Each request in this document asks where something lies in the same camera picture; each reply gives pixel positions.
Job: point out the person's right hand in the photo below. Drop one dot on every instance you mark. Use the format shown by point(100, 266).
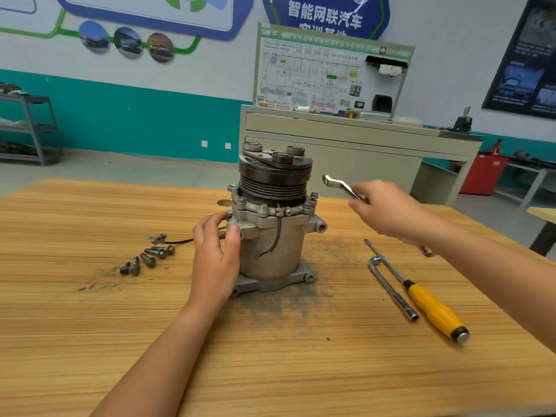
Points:
point(391, 211)

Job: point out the person's left hand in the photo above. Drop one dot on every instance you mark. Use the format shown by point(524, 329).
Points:
point(213, 265)

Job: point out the silver combination wrench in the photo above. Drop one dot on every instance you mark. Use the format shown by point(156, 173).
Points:
point(340, 185)

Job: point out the grey metal compressor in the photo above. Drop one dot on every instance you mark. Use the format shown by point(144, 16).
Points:
point(274, 221)

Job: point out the person's right forearm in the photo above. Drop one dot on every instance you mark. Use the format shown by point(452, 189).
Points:
point(491, 282)

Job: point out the person's left forearm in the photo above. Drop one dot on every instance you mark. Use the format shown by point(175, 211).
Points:
point(148, 369)

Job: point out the dark round table grommet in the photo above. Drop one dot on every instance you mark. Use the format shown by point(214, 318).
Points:
point(224, 203)

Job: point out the silver L-shaped socket wrench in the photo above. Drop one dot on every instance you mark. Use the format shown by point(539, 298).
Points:
point(393, 289)

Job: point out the red cabinet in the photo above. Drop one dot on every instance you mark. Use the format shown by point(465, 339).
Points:
point(484, 174)

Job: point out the small black device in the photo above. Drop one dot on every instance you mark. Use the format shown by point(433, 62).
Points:
point(462, 122)

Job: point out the beige workbench cabinet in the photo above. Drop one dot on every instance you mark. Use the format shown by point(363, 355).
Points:
point(287, 139)

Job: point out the wooden side table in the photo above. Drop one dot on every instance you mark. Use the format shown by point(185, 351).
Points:
point(543, 226)

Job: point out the white wiring display board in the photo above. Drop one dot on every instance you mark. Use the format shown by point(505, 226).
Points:
point(300, 73)

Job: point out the grey metal shelf cart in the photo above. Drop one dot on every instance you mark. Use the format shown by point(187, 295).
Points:
point(26, 130)

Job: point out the blue rounded infographic panel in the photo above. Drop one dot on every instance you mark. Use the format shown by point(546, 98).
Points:
point(122, 8)

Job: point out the dark wall poster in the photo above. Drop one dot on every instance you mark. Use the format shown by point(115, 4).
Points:
point(526, 60)

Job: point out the blue hexagon wall sign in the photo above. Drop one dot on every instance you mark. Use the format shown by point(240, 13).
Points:
point(321, 13)

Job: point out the round photo wall decal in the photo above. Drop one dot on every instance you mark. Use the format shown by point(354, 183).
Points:
point(94, 36)
point(161, 47)
point(128, 41)

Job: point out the white infographic wall panel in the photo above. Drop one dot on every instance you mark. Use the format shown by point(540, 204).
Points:
point(16, 2)

